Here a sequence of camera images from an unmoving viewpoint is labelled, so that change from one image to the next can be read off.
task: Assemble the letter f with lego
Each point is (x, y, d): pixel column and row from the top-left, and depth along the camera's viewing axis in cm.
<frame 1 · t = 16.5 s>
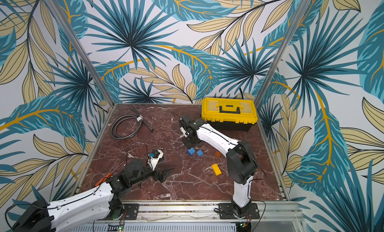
left hand: (167, 165, 78), fingers open
right hand: (190, 142, 89), fingers open
yellow black toolbox: (229, 114, 95), point 17 cm above the table
dark blue square lego brick: (191, 151, 90), point 6 cm above the table
light blue square lego brick: (199, 153, 94), point 2 cm above the table
yellow long lego brick: (216, 170, 88), point 2 cm above the table

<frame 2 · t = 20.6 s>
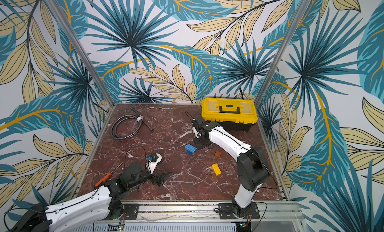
left hand: (165, 169, 78), fingers open
right hand: (201, 143, 88), fingers open
light blue long lego brick: (190, 149, 92), point 5 cm above the table
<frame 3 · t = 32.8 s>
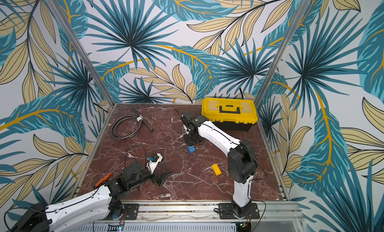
left hand: (165, 168, 78), fingers open
right hand: (191, 141, 87), fingers open
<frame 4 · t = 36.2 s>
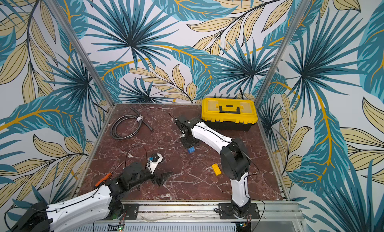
left hand: (165, 168, 78), fingers open
right hand: (190, 143, 89), fingers open
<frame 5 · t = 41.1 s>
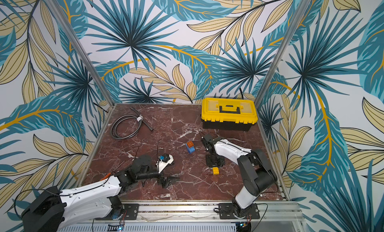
left hand: (174, 173, 76), fingers open
right hand: (214, 165, 89), fingers open
orange square lego brick: (190, 144, 89), point 10 cm above the table
